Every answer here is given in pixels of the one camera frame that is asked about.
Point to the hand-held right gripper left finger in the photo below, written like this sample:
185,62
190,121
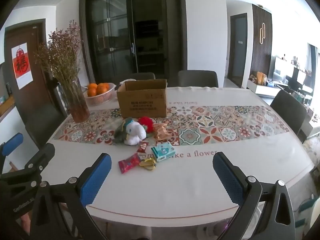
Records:
96,180

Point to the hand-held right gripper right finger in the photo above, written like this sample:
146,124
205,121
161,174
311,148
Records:
227,177

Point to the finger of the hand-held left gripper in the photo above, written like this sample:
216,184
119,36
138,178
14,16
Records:
43,155
11,143

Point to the green plush toy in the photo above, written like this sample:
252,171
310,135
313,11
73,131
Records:
120,133

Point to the white plush toy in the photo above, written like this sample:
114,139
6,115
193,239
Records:
135,133

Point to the teal tissue pack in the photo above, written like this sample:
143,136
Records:
162,152

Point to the red plush toy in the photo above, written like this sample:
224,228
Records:
147,123

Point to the brown cardboard box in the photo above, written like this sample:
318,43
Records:
142,105

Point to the grey dining chair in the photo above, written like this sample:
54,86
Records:
42,122
197,78
287,110
140,76

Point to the pink snack packet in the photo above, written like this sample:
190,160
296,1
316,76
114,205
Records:
128,163

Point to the yellow snack packet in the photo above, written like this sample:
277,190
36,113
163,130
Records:
147,163

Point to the small red snack packet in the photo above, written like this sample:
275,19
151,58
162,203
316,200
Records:
142,147

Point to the glass vase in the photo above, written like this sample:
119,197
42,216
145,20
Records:
78,110

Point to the orange fruit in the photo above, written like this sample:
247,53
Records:
91,93
102,89
106,85
92,86

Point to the white plastic fruit basket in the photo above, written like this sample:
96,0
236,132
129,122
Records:
100,100

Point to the red and white door poster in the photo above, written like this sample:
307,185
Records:
22,65

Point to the brown wooden door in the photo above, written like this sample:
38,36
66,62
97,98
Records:
37,67

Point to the white tv cabinet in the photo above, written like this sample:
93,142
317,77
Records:
265,90

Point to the white plastic bag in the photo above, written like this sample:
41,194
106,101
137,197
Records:
125,82

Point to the orange bag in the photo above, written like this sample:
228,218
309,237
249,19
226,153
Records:
261,78

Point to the dried flower bouquet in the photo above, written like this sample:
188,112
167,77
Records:
62,50

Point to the grey interior door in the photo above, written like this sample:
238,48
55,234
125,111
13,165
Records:
237,47

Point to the black framed glass door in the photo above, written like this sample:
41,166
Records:
117,37

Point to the dark slatted wall panel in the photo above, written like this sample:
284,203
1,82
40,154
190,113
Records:
267,55

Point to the gold wall ornament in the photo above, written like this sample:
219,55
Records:
262,33

